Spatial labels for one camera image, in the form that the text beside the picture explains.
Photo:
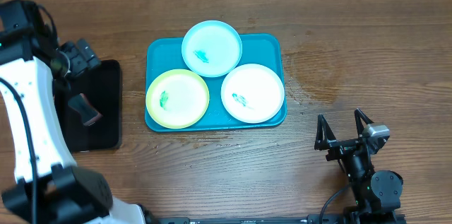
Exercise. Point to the yellow-green plate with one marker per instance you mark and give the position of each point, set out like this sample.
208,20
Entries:
177,99

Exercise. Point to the light blue plate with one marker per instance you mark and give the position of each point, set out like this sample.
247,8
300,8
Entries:
212,48

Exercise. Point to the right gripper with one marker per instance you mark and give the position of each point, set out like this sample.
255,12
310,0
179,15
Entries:
340,147

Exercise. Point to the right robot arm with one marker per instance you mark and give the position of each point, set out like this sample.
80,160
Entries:
377,193

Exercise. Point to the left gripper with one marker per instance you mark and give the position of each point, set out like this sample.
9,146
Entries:
78,64

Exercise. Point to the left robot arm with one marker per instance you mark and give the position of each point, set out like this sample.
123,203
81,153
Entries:
50,186

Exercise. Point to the teal plastic tray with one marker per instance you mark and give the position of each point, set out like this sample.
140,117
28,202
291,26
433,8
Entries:
259,48

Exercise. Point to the black water tray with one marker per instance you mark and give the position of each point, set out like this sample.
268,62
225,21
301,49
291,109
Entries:
103,88

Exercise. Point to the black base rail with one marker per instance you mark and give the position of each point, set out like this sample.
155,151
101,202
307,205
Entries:
282,219

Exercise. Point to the white plate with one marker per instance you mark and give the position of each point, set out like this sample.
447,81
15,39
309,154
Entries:
252,93

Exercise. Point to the pink and black sponge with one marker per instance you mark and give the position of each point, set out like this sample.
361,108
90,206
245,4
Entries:
89,115

